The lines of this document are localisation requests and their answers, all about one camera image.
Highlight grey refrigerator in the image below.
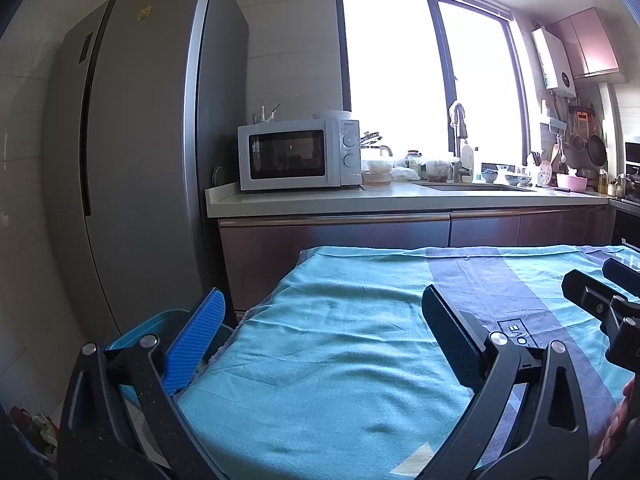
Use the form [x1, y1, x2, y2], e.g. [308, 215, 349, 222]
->
[42, 0, 251, 341]

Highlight teal and grey tablecloth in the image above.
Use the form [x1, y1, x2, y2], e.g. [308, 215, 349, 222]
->
[175, 245, 640, 480]

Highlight black built-in oven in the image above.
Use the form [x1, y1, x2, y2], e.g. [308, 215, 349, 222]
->
[612, 207, 640, 251]

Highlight white microwave oven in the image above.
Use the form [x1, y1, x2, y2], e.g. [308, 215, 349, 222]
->
[237, 117, 362, 192]

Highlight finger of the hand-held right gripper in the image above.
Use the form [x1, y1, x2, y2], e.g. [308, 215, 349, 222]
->
[602, 257, 640, 287]
[561, 269, 640, 377]

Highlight steel kitchen sink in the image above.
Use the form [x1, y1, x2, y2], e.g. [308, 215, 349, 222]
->
[420, 181, 536, 192]

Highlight beige kitchen counter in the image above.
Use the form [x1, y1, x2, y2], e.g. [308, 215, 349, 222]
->
[205, 180, 611, 218]

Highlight black frying pan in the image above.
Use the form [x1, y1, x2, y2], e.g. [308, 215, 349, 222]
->
[587, 120, 607, 167]

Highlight brown base cabinets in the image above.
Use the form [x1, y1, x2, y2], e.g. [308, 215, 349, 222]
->
[218, 205, 618, 316]

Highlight white soap bottle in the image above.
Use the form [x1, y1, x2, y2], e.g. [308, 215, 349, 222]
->
[460, 140, 476, 183]

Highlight clear plastic container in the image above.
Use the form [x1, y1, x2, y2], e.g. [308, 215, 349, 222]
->
[361, 158, 395, 187]

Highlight small white ornament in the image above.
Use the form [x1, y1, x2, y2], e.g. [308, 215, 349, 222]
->
[252, 104, 282, 126]

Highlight pink wall cabinet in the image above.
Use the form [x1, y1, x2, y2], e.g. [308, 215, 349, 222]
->
[547, 7, 626, 80]

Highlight person's right hand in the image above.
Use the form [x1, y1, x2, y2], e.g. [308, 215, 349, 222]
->
[596, 375, 640, 461]

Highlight hanging dish cloth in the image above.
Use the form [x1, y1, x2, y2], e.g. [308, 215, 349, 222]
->
[448, 101, 469, 139]

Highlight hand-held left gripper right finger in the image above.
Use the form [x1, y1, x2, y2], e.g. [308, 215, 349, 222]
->
[412, 284, 592, 480]

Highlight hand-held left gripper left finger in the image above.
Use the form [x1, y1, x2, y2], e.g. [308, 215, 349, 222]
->
[57, 287, 228, 480]

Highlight white water heater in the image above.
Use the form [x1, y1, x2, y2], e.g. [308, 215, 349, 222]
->
[531, 25, 577, 96]

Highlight steel kitchen faucet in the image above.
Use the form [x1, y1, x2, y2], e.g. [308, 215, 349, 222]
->
[448, 101, 471, 183]

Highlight teal plastic bin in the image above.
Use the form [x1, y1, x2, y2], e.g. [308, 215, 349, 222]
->
[105, 308, 236, 456]

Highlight clear bag of food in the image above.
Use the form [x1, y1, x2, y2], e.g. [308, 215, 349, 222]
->
[425, 157, 453, 182]

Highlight kitchen window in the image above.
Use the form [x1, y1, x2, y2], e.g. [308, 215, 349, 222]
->
[334, 0, 531, 166]

